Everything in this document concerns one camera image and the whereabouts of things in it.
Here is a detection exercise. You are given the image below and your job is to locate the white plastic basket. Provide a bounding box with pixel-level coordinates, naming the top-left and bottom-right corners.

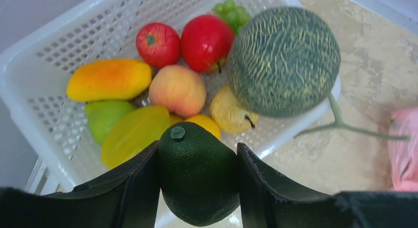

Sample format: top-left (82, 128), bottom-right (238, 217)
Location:
top-left (0, 0), bottom-right (342, 228)

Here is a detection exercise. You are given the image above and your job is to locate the yellow lemon fruit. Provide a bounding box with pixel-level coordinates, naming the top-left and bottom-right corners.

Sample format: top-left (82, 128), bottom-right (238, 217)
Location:
top-left (185, 114), bottom-right (221, 140)
top-left (170, 114), bottom-right (183, 125)

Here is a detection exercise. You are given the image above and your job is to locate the green grapes bunch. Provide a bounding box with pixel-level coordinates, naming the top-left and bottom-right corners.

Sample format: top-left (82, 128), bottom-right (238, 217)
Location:
top-left (213, 0), bottom-right (252, 35)

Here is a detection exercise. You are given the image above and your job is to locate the pink plastic bag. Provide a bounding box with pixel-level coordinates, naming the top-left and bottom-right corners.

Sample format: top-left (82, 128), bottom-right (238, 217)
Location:
top-left (388, 107), bottom-right (418, 192)

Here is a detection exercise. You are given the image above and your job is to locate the large red apple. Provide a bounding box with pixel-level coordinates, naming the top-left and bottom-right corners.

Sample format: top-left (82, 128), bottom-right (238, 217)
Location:
top-left (180, 14), bottom-right (235, 74)

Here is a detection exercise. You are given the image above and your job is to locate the green netted melon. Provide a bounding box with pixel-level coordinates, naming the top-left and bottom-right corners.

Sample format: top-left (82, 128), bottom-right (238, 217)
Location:
top-left (227, 6), bottom-right (410, 141)

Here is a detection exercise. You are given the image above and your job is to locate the peach fruit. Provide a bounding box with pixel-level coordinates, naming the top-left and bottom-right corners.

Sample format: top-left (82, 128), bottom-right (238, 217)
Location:
top-left (148, 65), bottom-right (207, 118)

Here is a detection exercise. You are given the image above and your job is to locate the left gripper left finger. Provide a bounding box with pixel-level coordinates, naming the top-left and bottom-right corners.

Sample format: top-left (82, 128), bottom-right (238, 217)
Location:
top-left (0, 142), bottom-right (160, 228)

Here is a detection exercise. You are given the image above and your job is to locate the orange yellow mango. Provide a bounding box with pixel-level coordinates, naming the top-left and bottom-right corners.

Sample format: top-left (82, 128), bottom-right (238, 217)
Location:
top-left (67, 59), bottom-right (152, 102)

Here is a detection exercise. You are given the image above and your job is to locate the green lime fruit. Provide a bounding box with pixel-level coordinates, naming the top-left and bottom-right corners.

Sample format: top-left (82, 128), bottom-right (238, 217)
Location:
top-left (85, 100), bottom-right (136, 146)

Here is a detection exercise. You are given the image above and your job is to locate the small red apple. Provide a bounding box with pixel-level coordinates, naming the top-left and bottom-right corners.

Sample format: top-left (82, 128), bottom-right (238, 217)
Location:
top-left (136, 22), bottom-right (180, 68)

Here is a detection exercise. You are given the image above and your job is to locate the pale yellow fruit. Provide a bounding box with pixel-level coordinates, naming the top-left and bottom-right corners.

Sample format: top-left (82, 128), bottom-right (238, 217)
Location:
top-left (209, 86), bottom-right (260, 133)

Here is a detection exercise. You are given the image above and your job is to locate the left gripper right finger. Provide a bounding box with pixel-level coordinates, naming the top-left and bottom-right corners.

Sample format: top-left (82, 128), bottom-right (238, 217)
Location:
top-left (237, 143), bottom-right (418, 228)

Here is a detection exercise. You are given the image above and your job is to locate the aluminium frame rail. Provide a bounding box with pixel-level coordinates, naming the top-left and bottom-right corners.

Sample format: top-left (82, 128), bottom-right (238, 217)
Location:
top-left (24, 158), bottom-right (63, 195)

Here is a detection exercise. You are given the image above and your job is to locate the dark green avocado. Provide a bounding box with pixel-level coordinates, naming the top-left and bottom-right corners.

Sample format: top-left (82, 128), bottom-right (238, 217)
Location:
top-left (158, 122), bottom-right (240, 227)

